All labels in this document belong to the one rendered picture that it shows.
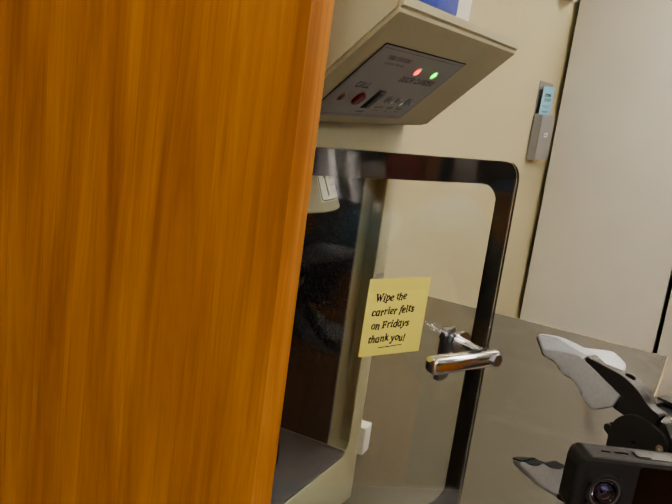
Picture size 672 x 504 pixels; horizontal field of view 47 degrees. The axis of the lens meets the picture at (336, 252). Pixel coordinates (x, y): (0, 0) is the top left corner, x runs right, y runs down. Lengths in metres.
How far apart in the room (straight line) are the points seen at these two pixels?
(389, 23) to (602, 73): 3.13
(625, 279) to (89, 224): 3.24
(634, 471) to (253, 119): 0.34
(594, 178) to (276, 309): 3.20
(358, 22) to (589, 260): 3.19
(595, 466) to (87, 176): 0.42
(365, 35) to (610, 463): 0.34
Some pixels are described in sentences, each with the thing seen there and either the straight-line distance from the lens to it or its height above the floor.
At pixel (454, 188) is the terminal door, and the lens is 0.76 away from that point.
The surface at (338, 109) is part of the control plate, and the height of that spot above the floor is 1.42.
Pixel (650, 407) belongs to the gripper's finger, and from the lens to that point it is 0.62.
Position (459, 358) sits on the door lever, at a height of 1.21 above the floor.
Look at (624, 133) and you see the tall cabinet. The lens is 3.66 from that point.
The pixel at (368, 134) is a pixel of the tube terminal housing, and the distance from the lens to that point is 0.82.
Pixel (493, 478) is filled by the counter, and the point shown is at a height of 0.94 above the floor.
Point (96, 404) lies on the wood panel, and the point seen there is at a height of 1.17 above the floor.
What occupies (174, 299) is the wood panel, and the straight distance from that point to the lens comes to 0.58.
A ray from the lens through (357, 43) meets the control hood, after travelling 0.58.
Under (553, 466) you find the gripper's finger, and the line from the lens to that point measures 0.69.
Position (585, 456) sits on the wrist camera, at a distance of 0.56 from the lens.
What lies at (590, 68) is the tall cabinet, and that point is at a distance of 3.69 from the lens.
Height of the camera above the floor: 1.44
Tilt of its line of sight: 12 degrees down
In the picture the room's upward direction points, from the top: 8 degrees clockwise
